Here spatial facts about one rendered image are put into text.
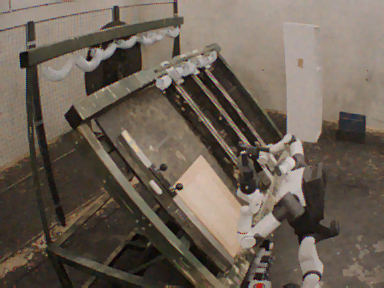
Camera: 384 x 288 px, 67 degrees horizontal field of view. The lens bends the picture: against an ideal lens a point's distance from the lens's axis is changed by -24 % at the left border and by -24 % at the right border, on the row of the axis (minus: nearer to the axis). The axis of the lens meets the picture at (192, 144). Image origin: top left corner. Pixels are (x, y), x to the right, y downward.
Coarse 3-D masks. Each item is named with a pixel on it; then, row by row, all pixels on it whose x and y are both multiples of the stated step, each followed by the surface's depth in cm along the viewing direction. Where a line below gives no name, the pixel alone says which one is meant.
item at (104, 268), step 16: (128, 176) 334; (96, 208) 280; (160, 208) 407; (80, 224) 257; (64, 240) 235; (64, 256) 216; (80, 256) 217; (112, 256) 310; (144, 256) 233; (64, 272) 231; (96, 272) 206; (112, 272) 203; (144, 272) 224
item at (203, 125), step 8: (184, 72) 240; (176, 80) 240; (168, 88) 246; (176, 88) 244; (176, 96) 246; (184, 96) 245; (184, 104) 246; (192, 104) 248; (184, 112) 248; (192, 112) 246; (200, 112) 249; (192, 120) 248; (200, 120) 246; (200, 128) 248; (208, 128) 246; (208, 136) 248; (216, 136) 248; (216, 144) 248; (224, 144) 251; (216, 152) 250; (224, 152) 248; (224, 160) 251; (232, 160) 248; (232, 168) 251; (264, 200) 252
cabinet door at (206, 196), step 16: (192, 176) 214; (208, 176) 227; (192, 192) 207; (208, 192) 218; (224, 192) 230; (192, 208) 198; (208, 208) 209; (224, 208) 221; (240, 208) 234; (208, 224) 201; (224, 224) 212; (224, 240) 203
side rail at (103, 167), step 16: (80, 128) 162; (80, 144) 165; (96, 144) 165; (96, 160) 165; (112, 160) 168; (96, 176) 168; (112, 176) 164; (112, 192) 169; (128, 192) 165; (128, 208) 169; (144, 208) 167; (144, 224) 169; (160, 224) 169; (160, 240) 169; (176, 240) 170; (176, 256) 170; (192, 256) 172; (192, 272) 171; (208, 272) 173
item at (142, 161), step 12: (132, 156) 187; (144, 156) 189; (144, 168) 187; (156, 180) 187; (180, 204) 190; (192, 216) 191; (192, 228) 191; (204, 228) 193; (204, 240) 191; (216, 240) 194; (216, 252) 192; (228, 264) 193
